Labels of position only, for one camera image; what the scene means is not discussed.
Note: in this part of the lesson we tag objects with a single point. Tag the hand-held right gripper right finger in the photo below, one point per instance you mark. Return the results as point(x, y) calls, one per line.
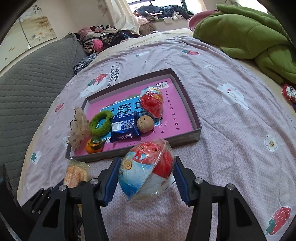
point(182, 185)

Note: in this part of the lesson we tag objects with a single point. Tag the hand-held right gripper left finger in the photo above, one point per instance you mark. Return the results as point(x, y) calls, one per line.
point(111, 183)

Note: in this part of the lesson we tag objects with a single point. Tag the blue white toy egg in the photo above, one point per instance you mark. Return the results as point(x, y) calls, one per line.
point(143, 166)

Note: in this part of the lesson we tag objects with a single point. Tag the tangerine with green leaf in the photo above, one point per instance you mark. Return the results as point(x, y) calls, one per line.
point(91, 148)

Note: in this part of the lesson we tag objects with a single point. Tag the blue cookie packet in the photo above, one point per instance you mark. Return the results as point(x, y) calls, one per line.
point(123, 127)

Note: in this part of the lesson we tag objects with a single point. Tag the green fuzzy scrunchie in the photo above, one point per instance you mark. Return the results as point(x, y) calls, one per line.
point(93, 125)

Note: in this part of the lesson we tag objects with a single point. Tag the beige mesh scrunchie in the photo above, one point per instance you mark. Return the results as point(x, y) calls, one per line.
point(78, 129)

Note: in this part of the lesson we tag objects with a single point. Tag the brown walnut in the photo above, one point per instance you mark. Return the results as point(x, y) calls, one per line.
point(145, 124)

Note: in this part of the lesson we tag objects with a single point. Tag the shallow box with pink bottom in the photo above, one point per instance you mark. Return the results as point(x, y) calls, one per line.
point(178, 115)

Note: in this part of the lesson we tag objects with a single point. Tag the red toy egg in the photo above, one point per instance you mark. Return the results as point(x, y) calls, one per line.
point(152, 102)

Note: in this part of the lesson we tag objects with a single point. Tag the clear packet of crackers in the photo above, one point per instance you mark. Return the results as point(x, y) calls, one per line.
point(75, 172)

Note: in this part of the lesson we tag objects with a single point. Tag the grey quilted headboard cover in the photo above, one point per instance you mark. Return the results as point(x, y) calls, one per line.
point(30, 92)

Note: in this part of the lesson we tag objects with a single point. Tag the dark floral cloth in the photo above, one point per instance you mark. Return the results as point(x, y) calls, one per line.
point(84, 63)

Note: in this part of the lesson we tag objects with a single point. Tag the red white candy packet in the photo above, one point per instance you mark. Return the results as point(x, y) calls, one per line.
point(290, 92)

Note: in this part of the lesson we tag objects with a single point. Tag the pile of mixed clothes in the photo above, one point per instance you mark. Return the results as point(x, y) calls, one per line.
point(104, 39)

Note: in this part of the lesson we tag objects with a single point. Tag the beige bed sheet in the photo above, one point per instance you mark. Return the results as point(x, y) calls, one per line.
point(161, 34)

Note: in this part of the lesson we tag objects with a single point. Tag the green fleece blanket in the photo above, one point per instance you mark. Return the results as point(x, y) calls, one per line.
point(242, 34)

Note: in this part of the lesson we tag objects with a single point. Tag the pink cloth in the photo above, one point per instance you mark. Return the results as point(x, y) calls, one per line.
point(196, 19)

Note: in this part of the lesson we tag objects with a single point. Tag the cream curtain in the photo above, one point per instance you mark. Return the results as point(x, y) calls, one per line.
point(122, 16)

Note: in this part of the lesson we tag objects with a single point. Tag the pile of dark clothes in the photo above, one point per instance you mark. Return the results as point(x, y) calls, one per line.
point(161, 11)

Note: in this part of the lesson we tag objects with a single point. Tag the floral wall painting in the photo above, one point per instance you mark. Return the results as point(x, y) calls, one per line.
point(39, 30)

